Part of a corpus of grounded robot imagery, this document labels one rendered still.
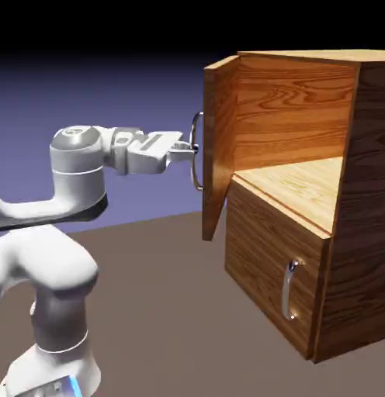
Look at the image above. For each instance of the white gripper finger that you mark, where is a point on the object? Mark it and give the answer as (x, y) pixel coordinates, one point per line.
(180, 156)
(181, 145)

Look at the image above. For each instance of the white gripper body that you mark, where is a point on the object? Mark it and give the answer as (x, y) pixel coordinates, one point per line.
(149, 152)

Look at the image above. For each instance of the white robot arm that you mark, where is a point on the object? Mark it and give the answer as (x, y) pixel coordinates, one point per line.
(77, 173)

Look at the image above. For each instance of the wooden cabinet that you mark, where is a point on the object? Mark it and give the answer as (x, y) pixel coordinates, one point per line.
(304, 201)

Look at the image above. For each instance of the closed wooden cabinet door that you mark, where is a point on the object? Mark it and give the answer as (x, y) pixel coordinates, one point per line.
(270, 263)

